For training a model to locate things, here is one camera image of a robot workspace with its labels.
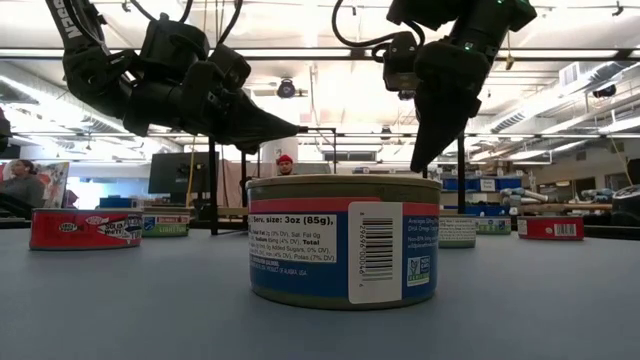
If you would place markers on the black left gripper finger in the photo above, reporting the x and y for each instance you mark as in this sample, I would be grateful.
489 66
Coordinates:
265 127

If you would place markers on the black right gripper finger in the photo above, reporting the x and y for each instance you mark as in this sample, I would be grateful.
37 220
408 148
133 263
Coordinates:
440 130

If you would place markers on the green tuna can silver lid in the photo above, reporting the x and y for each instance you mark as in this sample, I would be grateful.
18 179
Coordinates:
457 232
167 227
495 226

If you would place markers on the red tuna can silver lid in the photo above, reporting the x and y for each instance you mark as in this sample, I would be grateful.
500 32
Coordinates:
542 230
75 235

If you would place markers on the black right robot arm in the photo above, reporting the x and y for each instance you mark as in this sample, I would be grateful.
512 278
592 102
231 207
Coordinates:
490 20

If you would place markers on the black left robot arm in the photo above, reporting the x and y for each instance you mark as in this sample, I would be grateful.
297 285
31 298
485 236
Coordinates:
95 75

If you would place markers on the white round column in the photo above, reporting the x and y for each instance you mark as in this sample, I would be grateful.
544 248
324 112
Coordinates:
280 147

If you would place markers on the person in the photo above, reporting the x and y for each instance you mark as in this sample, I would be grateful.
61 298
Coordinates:
22 187
285 167

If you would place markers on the black computer monitor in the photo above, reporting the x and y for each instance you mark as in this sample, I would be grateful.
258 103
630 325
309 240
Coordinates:
170 172

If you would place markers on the blue storage bin rack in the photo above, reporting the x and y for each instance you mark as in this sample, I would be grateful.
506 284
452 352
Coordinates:
500 184

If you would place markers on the blue salmon can gold lid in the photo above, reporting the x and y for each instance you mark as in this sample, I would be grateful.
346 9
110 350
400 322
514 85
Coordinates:
300 270

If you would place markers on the wooden workbench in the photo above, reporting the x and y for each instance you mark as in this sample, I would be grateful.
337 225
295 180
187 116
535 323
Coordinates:
575 207

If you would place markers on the floral printed panel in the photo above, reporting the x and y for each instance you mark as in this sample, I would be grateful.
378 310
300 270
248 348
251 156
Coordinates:
55 180

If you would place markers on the blue table mat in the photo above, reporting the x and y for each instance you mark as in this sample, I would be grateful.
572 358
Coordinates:
150 310

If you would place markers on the black overhead camera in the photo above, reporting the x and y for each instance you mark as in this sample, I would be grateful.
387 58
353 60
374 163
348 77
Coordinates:
286 89

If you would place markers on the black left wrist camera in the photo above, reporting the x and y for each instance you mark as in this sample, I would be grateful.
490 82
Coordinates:
230 65

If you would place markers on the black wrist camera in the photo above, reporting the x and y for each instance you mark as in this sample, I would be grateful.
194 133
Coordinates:
230 65
400 62

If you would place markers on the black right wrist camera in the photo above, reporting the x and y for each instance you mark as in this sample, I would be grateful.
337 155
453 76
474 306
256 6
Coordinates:
400 62

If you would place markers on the wooden shelf with black frame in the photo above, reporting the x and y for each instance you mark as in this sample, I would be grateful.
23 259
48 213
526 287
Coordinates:
460 200

